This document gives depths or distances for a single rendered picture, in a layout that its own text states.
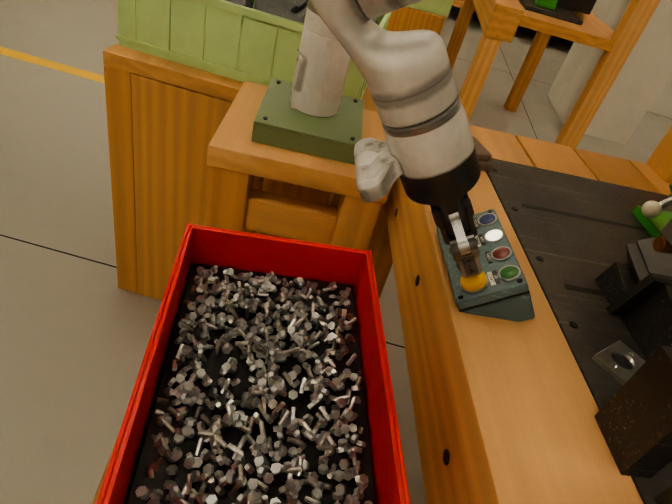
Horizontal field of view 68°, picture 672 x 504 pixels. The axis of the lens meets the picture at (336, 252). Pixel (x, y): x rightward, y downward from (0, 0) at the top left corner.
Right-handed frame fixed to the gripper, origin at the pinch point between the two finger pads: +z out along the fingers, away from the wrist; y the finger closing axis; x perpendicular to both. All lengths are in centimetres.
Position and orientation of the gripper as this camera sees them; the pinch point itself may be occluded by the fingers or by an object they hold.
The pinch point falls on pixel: (468, 260)
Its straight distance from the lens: 57.1
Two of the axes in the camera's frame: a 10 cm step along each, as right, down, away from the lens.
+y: 0.0, -6.3, 7.8
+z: 3.8, 7.2, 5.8
